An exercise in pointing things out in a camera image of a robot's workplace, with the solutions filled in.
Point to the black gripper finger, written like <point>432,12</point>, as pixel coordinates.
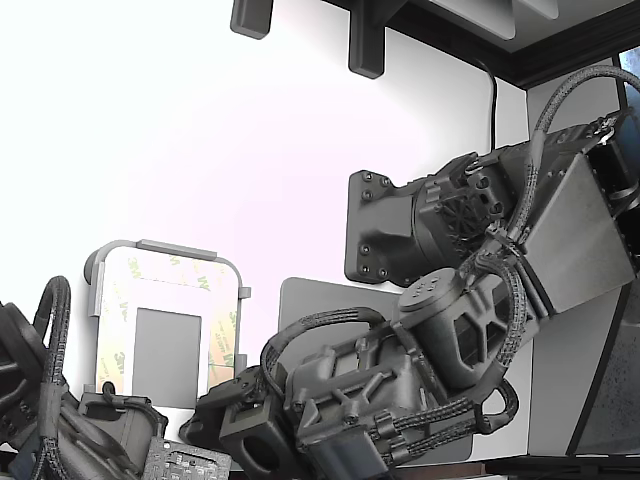
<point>204,431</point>

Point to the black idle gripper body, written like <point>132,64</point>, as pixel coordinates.
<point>125,417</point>

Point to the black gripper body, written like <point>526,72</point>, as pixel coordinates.
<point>240,392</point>

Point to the brown 3M tape liner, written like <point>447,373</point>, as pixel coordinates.
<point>220,340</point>

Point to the black idle robot arm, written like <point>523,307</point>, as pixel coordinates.
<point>20,360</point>

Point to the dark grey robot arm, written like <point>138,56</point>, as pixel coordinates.
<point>575,225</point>

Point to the black perforated circuit board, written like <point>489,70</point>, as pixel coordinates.
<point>185,460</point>

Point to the white framed screen device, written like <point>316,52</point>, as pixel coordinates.
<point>167,350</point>

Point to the grey fixture with dark legs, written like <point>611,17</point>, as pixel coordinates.
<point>175,247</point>

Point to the dark speckled panel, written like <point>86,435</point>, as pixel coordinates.
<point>620,375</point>

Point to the grey panel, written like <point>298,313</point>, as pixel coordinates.
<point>475,12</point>

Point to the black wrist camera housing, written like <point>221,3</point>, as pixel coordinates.
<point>240,420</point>

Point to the black bracket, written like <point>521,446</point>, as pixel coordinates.
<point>250,17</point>
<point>367,40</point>

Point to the black frame beam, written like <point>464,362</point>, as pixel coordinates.
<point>550,60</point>

